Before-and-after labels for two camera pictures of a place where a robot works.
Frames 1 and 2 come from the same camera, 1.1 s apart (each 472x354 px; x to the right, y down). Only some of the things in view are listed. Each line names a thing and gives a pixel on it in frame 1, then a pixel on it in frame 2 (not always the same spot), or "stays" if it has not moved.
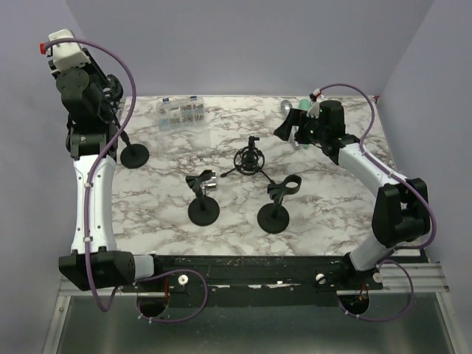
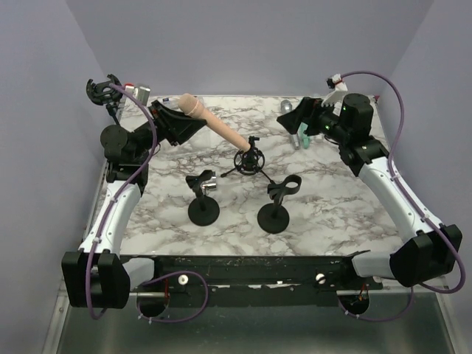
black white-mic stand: [203, 210] stays
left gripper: [91, 68] → [174, 125]
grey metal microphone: [286, 107] stays
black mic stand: [273, 217] stays
